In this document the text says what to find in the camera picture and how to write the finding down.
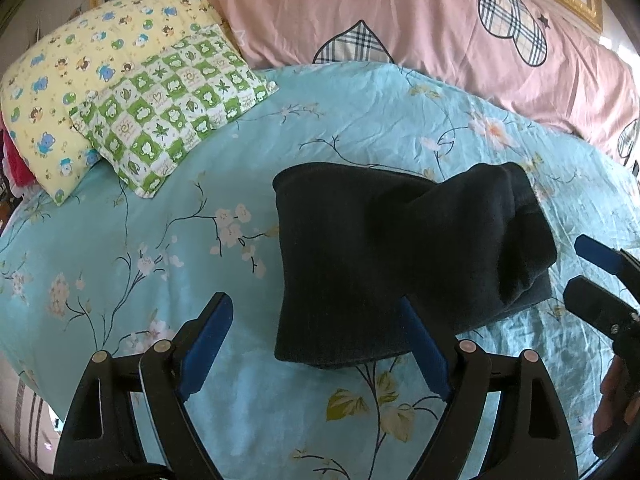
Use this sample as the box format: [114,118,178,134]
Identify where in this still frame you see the yellow cartoon print pillow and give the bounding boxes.
[0,0,226,206]

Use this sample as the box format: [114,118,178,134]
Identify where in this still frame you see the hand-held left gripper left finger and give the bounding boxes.
[52,291,235,480]

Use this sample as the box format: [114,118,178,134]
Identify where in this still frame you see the light blue floral blanket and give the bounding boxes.
[0,62,640,480]

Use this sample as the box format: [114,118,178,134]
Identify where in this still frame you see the person's right hand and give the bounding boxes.
[592,359,640,441]

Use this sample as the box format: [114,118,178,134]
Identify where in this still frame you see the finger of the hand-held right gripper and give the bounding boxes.
[563,275,640,342]
[574,234,640,302]

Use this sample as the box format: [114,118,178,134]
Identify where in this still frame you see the green checkered pillow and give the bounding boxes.
[70,22,280,198]

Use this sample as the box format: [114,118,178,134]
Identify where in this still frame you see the black pants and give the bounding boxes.
[272,160,559,369]

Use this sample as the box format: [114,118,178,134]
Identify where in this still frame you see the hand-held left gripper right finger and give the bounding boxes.
[401,296,581,480]

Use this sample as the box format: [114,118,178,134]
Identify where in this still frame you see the pink quilt with plaid hearts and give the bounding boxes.
[187,0,640,166]

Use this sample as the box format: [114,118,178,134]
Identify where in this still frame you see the red fuzzy cloth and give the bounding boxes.
[0,129,37,190]

